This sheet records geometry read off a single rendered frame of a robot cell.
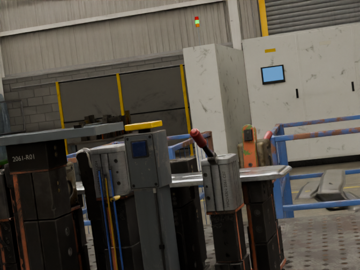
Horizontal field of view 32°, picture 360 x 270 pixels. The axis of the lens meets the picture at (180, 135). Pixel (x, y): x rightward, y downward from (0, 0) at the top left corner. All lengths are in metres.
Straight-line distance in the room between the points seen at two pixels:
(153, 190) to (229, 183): 0.20
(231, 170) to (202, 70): 8.24
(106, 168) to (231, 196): 0.30
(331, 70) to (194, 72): 2.04
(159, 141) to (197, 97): 8.36
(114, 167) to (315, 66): 8.12
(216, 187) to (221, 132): 8.18
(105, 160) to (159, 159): 0.24
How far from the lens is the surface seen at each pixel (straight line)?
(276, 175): 1.47
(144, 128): 1.25
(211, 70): 9.56
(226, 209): 1.38
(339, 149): 9.52
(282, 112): 9.48
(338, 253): 1.91
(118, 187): 1.46
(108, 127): 1.31
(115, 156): 1.45
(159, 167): 1.25
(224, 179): 1.37
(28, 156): 1.37
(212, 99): 9.56
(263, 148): 1.70
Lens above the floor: 1.19
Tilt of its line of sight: 3 degrees down
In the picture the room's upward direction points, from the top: 7 degrees counter-clockwise
